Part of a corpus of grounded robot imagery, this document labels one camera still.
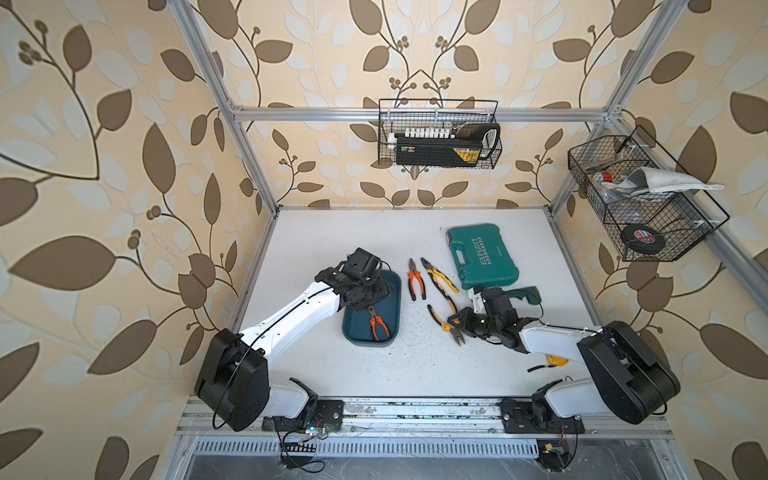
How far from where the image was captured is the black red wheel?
711mm

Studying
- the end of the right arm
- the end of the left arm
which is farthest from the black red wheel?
the end of the left arm

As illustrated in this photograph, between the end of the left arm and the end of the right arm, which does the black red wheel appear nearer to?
the end of the right arm
